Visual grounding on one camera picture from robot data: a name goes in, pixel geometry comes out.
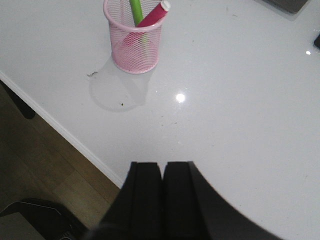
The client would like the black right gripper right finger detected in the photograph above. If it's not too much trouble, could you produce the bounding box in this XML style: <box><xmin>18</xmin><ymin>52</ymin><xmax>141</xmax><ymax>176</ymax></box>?
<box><xmin>163</xmin><ymin>161</ymin><xmax>278</xmax><ymax>240</ymax></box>

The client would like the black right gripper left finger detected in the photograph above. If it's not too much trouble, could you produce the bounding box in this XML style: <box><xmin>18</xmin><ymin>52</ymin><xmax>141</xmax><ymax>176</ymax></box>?
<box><xmin>86</xmin><ymin>162</ymin><xmax>163</xmax><ymax>240</ymax></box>

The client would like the pink marker pen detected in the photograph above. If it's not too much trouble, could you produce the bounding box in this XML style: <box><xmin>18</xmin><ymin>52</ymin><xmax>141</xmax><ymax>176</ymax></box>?
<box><xmin>122</xmin><ymin>0</ymin><xmax>171</xmax><ymax>47</ymax></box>

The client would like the green marker pen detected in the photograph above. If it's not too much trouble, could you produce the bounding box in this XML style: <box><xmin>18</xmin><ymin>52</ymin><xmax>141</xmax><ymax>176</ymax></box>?
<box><xmin>129</xmin><ymin>0</ymin><xmax>148</xmax><ymax>51</ymax></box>

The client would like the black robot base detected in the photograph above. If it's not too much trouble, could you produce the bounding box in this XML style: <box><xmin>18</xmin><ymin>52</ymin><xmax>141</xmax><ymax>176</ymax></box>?
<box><xmin>0</xmin><ymin>198</ymin><xmax>88</xmax><ymax>240</ymax></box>

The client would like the pink mesh pen holder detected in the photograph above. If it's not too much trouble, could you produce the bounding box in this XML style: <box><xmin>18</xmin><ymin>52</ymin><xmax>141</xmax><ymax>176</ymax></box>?
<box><xmin>103</xmin><ymin>0</ymin><xmax>171</xmax><ymax>74</ymax></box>

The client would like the black table leg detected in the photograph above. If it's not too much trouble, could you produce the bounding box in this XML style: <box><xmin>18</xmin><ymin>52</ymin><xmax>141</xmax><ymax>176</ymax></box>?
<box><xmin>0</xmin><ymin>80</ymin><xmax>36</xmax><ymax>120</ymax></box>

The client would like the black mouse pad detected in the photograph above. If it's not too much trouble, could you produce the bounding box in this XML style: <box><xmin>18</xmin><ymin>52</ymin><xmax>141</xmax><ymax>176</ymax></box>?
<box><xmin>313</xmin><ymin>35</ymin><xmax>320</xmax><ymax>49</ymax></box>

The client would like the grey open laptop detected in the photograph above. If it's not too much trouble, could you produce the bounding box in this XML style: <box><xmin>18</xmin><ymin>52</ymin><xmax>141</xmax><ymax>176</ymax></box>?
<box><xmin>264</xmin><ymin>0</ymin><xmax>308</xmax><ymax>14</ymax></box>

